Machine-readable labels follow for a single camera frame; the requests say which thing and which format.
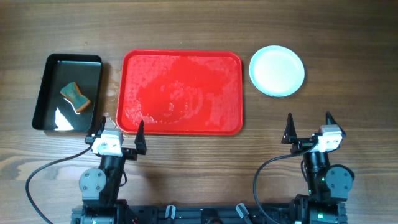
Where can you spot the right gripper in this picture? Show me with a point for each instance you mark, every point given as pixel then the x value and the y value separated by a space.
pixel 301 144

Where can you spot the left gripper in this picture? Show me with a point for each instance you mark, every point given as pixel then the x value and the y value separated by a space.
pixel 130 153

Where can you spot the white plate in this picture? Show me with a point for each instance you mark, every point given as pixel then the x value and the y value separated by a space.
pixel 276 71

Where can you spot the green and orange sponge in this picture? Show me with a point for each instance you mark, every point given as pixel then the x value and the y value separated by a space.
pixel 72 93

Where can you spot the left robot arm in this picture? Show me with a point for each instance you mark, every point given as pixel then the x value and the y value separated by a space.
pixel 100 186

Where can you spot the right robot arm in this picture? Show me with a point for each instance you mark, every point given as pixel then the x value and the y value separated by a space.
pixel 328 185

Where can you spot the red plastic tray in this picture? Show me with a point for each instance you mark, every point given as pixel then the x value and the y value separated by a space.
pixel 181 92

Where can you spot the black rectangular water tray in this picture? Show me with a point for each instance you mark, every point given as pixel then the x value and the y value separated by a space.
pixel 55 112

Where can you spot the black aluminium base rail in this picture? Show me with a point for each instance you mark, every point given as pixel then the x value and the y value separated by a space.
pixel 276 213

